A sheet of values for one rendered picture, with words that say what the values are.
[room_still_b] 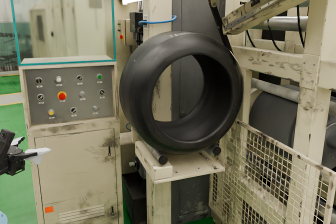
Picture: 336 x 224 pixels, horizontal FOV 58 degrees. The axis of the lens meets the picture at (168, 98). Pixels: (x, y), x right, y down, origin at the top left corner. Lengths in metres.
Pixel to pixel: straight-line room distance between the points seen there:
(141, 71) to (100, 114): 0.80
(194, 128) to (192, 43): 0.55
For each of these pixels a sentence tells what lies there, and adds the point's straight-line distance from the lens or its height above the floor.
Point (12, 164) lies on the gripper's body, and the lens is 1.23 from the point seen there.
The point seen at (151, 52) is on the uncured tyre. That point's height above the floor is 1.39.
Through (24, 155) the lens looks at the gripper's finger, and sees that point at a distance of 1.21.
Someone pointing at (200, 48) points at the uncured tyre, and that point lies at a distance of 1.33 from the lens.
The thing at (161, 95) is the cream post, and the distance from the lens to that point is 1.72.
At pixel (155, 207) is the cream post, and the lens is 2.01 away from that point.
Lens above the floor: 1.53
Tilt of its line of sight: 15 degrees down
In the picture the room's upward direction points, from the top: straight up
